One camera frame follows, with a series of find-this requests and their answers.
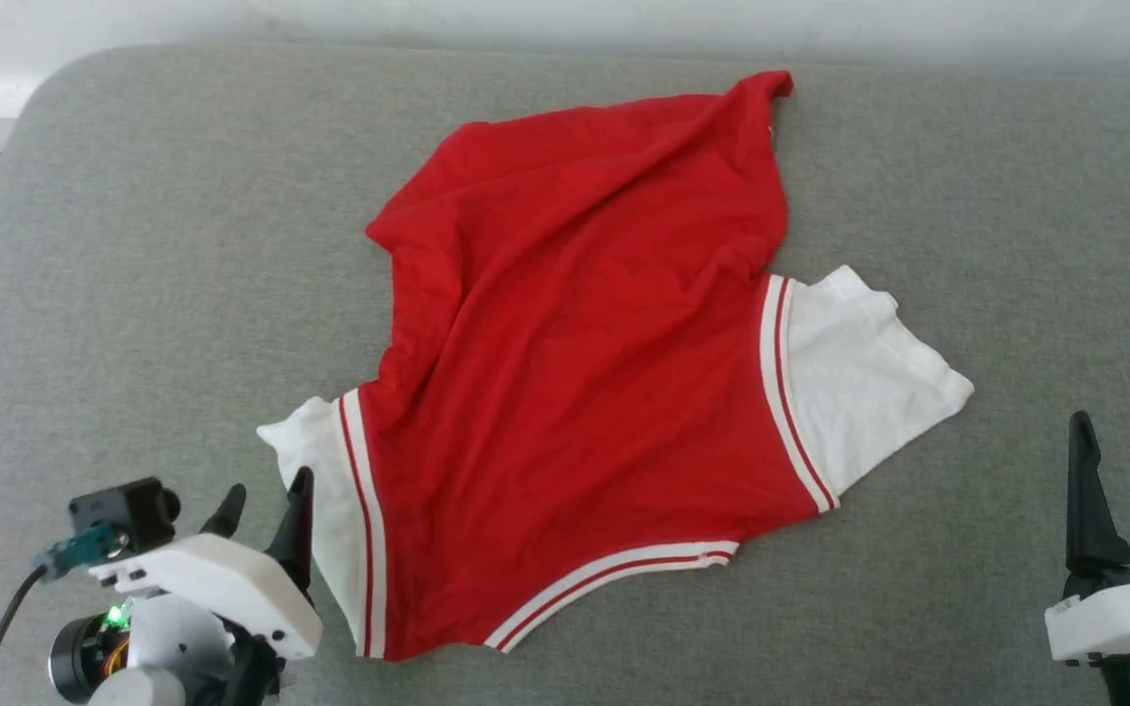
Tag left teal plug black cable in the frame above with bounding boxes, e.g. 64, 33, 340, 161
0, 524, 130, 706

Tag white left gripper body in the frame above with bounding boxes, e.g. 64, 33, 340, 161
88, 533, 324, 661

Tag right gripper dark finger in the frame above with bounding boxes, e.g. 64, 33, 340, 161
1064, 410, 1130, 576

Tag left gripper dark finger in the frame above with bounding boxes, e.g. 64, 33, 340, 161
199, 483, 248, 539
265, 466, 317, 590

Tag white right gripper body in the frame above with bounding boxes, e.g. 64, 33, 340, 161
1045, 573, 1130, 664

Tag red and white basketball jersey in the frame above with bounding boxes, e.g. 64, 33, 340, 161
256, 69, 976, 662

